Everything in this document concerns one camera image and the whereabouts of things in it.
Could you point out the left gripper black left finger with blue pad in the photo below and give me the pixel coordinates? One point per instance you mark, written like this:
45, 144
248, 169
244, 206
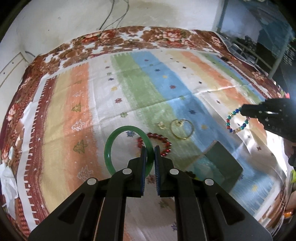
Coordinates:
96, 209

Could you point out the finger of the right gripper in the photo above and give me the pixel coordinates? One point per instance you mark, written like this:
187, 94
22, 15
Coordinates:
270, 108

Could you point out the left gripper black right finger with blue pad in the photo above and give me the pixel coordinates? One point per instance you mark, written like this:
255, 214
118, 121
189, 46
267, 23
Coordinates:
204, 210

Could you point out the green jade bangle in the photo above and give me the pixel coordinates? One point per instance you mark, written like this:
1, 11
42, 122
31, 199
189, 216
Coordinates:
113, 136

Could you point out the open jewelry box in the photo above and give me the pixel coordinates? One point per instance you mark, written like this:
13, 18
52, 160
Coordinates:
216, 163

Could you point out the metal rack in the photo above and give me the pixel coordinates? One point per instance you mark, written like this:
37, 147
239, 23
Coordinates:
249, 51

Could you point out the white crumpled tissue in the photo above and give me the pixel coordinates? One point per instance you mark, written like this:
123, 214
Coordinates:
9, 189

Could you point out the gold bangle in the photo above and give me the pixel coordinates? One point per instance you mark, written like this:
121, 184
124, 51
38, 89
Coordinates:
182, 129

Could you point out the striped colourful bed cloth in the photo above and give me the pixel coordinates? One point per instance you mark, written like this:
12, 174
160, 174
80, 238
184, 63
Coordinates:
72, 113

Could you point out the small gold earring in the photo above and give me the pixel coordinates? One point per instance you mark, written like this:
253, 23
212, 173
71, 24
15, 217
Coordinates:
161, 125

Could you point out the floral brown blanket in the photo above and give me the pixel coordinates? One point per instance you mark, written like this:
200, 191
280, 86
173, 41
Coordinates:
115, 41

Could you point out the white headboard panel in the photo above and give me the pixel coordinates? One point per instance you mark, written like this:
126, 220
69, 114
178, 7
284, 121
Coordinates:
13, 72

